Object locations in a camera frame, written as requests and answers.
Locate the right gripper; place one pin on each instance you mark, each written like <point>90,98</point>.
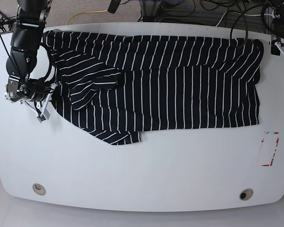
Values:
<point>16,90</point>

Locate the navy white striped T-shirt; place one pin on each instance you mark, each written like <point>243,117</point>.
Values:
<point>115,87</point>

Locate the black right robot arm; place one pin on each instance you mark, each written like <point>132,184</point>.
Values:
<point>26,40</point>

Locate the black tripod stand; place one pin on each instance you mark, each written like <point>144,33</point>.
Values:
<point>6,22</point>

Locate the red tape rectangle marking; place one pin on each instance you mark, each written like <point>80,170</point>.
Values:
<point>268,148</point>

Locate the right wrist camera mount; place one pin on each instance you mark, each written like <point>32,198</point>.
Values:
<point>38,103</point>

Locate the left table cable grommet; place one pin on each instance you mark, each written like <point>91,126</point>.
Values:
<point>39,189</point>

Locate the table cable grommet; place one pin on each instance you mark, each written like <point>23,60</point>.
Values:
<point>39,189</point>
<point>246,194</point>

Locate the right table cable grommet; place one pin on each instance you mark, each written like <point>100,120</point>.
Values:
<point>246,194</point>

